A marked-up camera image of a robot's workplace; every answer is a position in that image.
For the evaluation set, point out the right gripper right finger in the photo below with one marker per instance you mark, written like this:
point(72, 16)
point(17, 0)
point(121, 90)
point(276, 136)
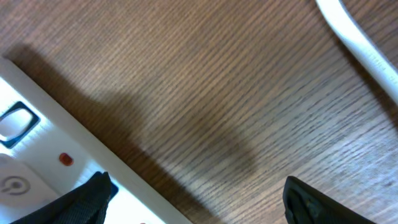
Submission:
point(306, 205)

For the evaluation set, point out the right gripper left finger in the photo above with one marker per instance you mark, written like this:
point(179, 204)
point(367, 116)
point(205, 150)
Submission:
point(87, 204)

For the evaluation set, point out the white charger plug adapter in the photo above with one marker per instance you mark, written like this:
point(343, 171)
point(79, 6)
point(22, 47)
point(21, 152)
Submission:
point(22, 191)

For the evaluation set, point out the white power strip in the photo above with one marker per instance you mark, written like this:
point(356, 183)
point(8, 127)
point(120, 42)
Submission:
point(38, 132)

